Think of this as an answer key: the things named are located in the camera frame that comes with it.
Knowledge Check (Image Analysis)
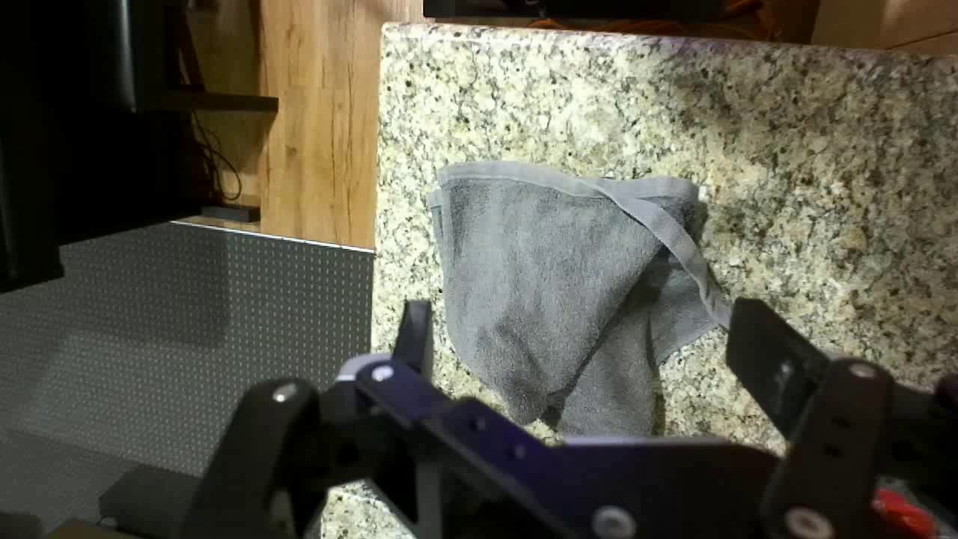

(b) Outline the dark wooden shelf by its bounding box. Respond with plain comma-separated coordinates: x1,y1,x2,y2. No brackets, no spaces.
147,87,280,117

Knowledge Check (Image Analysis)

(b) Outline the grey perforated board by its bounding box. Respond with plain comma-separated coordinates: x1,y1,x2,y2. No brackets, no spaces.
0,218,377,503

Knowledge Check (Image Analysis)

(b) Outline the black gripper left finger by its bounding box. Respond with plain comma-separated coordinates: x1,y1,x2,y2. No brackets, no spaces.
181,296,439,539

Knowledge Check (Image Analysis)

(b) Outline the black appliance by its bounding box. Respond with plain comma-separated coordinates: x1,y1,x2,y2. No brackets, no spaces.
0,0,205,293

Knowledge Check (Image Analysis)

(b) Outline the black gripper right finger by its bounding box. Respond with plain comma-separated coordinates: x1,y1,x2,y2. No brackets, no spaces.
725,296,958,539

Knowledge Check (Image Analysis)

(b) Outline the grey terry towel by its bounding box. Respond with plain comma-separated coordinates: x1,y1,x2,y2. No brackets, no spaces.
428,163,737,443

